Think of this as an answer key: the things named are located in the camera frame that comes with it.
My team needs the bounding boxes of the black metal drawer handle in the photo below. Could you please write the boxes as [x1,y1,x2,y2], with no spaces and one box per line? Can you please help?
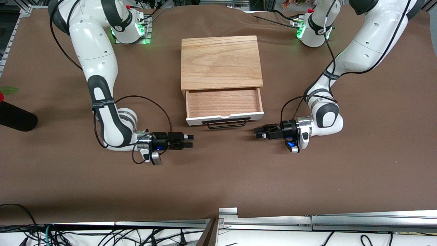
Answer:
[202,117,251,130]

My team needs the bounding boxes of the white-fronted wooden drawer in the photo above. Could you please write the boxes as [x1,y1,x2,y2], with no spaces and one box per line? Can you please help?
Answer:
[185,87,265,126]

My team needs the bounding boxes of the wooden drawer cabinet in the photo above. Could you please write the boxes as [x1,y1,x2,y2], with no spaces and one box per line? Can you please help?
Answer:
[181,36,264,95]

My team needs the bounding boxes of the brown table cover sheet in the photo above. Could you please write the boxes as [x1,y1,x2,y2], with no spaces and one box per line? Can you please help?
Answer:
[0,3,437,227]

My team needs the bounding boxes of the grey-brown diagonal bar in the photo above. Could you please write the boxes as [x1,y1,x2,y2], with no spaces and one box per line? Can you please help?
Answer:
[195,219,220,246]

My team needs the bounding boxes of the black cylindrical vase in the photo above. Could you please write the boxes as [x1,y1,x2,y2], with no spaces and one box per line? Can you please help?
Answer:
[0,101,38,132]

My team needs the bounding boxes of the green leaf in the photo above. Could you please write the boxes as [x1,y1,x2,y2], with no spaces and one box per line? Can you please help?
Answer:
[0,85,20,96]

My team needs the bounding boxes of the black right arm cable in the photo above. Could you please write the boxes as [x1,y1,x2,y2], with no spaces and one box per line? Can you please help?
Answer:
[49,0,172,165]

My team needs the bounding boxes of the thin aluminium rail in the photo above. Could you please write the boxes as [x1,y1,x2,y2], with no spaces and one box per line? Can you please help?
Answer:
[114,219,213,229]

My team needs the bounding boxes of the notched aluminium rail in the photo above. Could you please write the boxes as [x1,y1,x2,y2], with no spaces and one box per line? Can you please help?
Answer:
[218,207,313,232]

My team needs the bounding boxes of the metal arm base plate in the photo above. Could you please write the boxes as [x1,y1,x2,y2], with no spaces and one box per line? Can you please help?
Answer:
[114,15,152,45]

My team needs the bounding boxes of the black cable on cover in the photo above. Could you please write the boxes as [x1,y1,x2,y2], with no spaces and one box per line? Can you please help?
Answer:
[252,9,297,25]

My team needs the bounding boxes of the tangled black cable bundle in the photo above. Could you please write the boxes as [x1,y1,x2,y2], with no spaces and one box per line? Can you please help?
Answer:
[0,225,206,246]

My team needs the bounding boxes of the long aluminium rail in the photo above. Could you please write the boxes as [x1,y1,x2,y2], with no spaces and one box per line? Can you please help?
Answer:
[311,209,437,234]

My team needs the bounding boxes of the black looping cable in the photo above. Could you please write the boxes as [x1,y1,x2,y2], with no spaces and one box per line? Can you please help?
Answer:
[0,203,40,246]

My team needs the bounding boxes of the perforated metal side rail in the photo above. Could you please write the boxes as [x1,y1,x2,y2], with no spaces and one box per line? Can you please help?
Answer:
[0,5,33,78]

